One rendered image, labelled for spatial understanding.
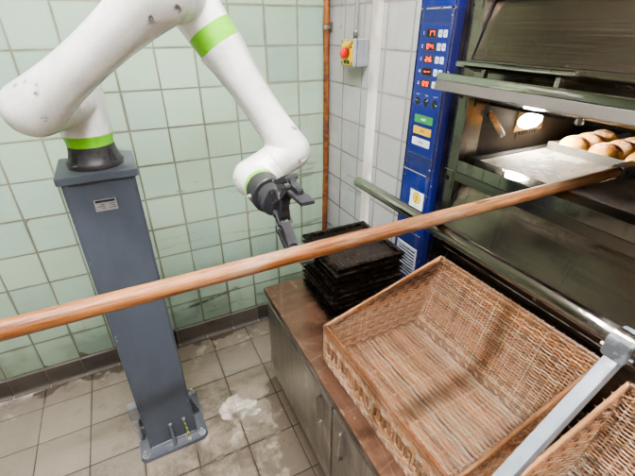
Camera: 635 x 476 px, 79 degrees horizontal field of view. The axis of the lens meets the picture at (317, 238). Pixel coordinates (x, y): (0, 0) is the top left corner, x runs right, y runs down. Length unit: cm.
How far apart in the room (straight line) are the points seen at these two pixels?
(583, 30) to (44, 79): 116
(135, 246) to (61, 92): 50
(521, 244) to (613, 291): 25
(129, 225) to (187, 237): 74
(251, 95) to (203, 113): 81
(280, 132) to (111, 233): 59
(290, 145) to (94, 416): 159
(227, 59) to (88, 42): 29
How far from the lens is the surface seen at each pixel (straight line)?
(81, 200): 125
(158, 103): 179
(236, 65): 103
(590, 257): 115
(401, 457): 111
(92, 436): 210
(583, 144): 153
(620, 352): 69
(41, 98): 106
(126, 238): 130
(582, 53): 108
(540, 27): 117
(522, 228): 123
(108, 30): 95
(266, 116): 104
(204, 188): 191
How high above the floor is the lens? 155
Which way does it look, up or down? 29 degrees down
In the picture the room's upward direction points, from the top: straight up
